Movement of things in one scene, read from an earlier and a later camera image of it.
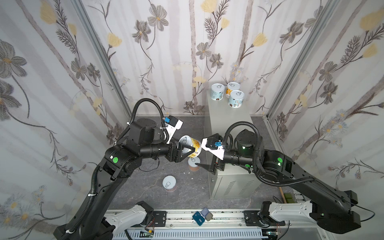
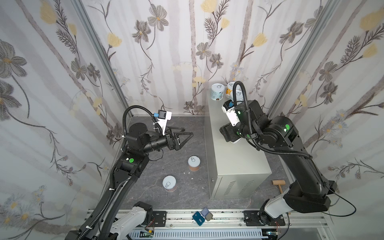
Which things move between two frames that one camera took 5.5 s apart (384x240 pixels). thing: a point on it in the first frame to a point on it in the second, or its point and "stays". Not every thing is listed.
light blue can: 236,99 stays
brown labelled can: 191,162 stays
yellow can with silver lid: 188,140 to 236,141
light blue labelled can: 217,91 stays
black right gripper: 214,161 to 226,133
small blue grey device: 200,217 stays
